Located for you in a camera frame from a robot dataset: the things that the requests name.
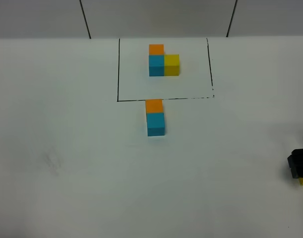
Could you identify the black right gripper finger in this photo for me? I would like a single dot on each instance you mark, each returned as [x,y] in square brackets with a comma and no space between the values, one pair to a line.
[295,161]

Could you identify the template blue cube block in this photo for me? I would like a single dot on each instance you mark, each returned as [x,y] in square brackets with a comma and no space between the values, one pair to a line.
[156,65]

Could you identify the template yellow cube block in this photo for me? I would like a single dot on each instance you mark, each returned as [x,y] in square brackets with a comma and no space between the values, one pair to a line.
[171,65]

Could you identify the template orange cube block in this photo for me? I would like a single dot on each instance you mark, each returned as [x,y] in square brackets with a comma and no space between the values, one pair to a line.
[156,49]

